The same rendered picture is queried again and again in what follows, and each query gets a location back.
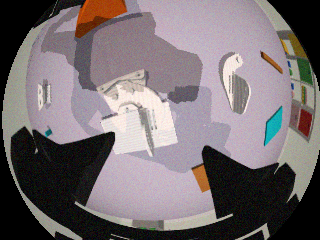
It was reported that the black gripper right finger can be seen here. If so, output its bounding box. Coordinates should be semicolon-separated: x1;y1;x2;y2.
201;145;279;219

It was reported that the small teal cube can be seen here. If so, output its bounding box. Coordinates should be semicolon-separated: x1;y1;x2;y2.
45;128;52;137

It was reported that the teal flat square plate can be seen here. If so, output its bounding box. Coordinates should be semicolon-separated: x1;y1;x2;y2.
264;105;283;147

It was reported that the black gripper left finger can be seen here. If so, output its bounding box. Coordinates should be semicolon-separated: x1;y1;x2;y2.
32;129;116;207

